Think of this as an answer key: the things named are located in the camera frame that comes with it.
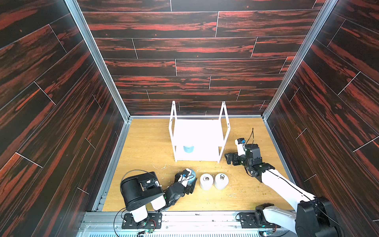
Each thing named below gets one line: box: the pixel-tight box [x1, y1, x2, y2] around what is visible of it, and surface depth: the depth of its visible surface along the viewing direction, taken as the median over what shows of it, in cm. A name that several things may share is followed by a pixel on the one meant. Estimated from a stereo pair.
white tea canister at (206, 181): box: [199, 173, 214, 191], surface depth 82 cm
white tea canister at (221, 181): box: [214, 172, 229, 191], surface depth 82 cm
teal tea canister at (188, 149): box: [183, 145, 195, 154], surface depth 97 cm
